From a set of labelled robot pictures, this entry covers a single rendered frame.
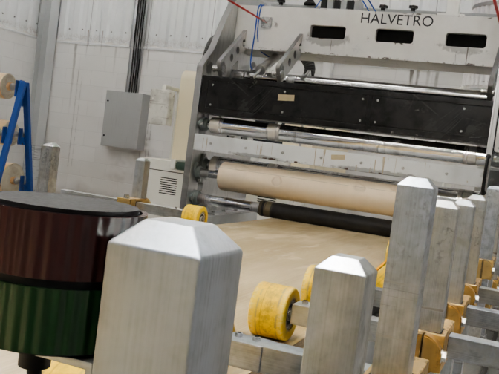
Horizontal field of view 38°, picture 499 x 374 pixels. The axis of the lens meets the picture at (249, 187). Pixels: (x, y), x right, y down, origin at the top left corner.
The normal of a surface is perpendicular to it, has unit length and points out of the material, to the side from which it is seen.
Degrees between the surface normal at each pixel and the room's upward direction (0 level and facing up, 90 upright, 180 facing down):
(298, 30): 90
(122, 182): 90
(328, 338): 90
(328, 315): 90
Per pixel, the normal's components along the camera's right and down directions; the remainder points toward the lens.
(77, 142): -0.37, 0.00
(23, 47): 0.92, 0.14
